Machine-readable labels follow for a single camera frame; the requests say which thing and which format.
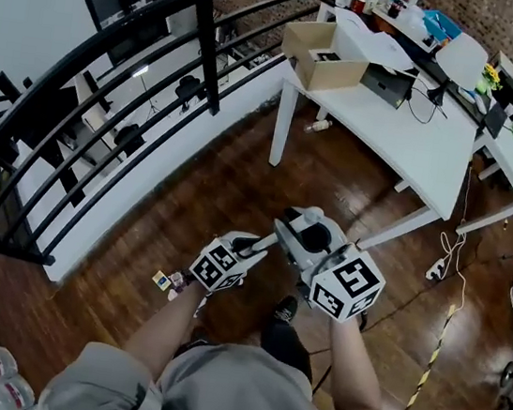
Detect yellow flower pot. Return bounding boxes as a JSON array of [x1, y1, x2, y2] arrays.
[[474, 61, 505, 98]]

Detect narrow white table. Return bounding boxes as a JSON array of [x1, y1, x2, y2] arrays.
[[454, 49, 513, 244]]

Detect white shade desk lamp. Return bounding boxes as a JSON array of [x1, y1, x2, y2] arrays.
[[423, 27, 492, 114]]

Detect large white table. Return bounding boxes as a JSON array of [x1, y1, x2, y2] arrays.
[[256, 13, 494, 266]]

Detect white power strip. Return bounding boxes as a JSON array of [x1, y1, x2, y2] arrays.
[[424, 255, 449, 282]]

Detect grey flat box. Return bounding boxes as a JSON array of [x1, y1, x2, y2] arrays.
[[356, 61, 421, 114]]

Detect black cable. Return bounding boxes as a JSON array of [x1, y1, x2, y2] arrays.
[[401, 72, 456, 129]]

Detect yellow black striped tape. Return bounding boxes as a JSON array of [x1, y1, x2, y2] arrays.
[[395, 298, 460, 410]]

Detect large white paper sheet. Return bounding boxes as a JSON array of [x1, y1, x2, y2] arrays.
[[326, 8, 426, 77]]

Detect clear plastic bottle trash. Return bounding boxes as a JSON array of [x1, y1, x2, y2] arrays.
[[304, 115, 335, 137]]

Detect person's right forearm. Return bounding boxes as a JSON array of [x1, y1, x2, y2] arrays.
[[316, 314, 400, 410]]

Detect white back desk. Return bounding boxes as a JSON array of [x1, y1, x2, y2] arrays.
[[312, 0, 457, 58]]

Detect person's black trouser leg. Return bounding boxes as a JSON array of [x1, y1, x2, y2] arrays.
[[254, 317, 321, 384]]

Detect person's grey shirt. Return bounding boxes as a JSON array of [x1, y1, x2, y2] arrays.
[[37, 316, 441, 410]]

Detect person's left forearm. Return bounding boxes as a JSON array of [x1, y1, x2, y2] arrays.
[[120, 271, 209, 387]]

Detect open cardboard box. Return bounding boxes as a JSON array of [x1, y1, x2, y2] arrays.
[[275, 14, 375, 99]]

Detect black metal railing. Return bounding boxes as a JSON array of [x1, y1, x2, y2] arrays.
[[0, 0, 344, 302]]

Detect yellow blue packet trash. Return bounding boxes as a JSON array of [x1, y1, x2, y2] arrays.
[[150, 269, 173, 291]]

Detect blue box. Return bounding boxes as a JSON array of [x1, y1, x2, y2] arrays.
[[418, 8, 465, 42]]

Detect black tablet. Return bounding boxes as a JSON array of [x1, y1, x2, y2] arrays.
[[480, 101, 509, 140]]

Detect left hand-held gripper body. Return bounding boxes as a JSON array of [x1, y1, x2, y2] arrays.
[[185, 224, 273, 300]]

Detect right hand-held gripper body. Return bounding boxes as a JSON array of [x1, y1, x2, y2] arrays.
[[260, 214, 394, 332]]

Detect purple wrapper trash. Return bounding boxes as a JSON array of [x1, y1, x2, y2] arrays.
[[167, 270, 192, 293]]

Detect black wall screen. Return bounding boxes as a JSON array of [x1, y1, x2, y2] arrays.
[[63, 0, 175, 74]]

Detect white cable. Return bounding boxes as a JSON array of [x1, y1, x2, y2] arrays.
[[432, 214, 472, 278]]

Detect person's black shoe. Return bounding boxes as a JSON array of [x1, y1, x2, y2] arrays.
[[271, 293, 301, 326]]

